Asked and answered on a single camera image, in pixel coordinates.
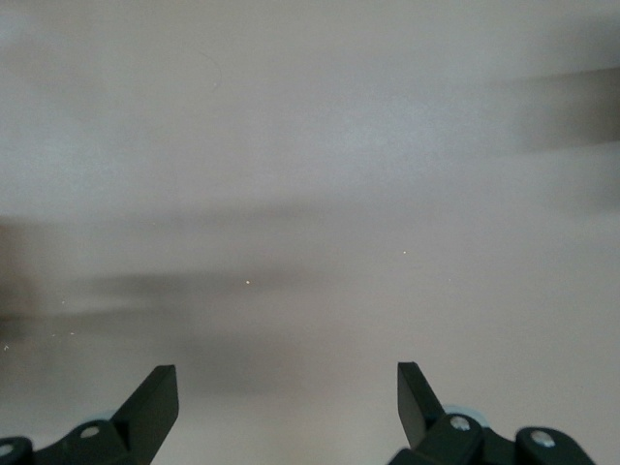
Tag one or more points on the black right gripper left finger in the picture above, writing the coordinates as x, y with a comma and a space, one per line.
140, 421

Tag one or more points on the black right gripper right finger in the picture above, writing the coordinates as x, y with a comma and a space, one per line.
416, 412

